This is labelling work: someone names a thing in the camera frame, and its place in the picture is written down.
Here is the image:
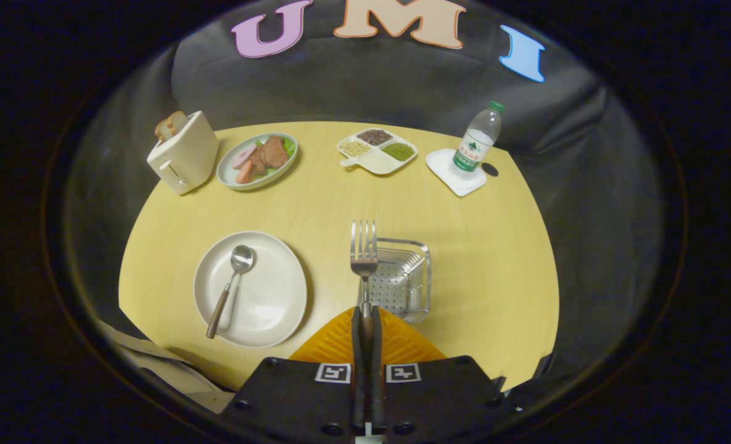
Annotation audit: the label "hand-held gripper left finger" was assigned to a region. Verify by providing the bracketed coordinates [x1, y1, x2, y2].
[217, 306, 369, 440]

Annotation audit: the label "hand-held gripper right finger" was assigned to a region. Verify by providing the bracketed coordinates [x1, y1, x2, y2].
[365, 306, 517, 438]

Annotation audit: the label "metal fork wooden handle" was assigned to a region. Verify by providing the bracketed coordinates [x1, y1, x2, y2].
[349, 220, 379, 371]

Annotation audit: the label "metal spoon wooden handle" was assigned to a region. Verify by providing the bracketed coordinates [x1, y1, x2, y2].
[205, 245, 255, 340]

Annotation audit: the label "clear cutlery basket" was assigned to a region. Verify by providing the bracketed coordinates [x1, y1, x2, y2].
[365, 237, 432, 324]

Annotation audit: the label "round white plate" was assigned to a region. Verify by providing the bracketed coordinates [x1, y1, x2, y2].
[193, 231, 308, 349]

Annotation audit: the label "white divided dish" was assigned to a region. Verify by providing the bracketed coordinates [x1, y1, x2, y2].
[337, 128, 418, 176]

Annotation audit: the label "pale green food plate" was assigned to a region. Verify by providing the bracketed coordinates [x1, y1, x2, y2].
[217, 133, 299, 191]

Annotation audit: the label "white square coaster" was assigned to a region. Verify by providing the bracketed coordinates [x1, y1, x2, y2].
[426, 149, 487, 197]

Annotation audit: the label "green beans heap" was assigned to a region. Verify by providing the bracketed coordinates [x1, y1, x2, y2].
[382, 142, 415, 162]

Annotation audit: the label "brown meat slices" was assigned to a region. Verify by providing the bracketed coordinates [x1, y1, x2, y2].
[249, 136, 290, 176]

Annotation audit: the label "pink ham slice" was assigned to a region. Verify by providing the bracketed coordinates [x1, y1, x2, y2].
[230, 145, 258, 170]

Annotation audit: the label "clear water bottle green cap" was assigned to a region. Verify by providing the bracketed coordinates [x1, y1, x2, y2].
[452, 101, 506, 173]

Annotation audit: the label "white toaster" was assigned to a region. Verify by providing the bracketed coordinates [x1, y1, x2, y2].
[147, 111, 220, 196]

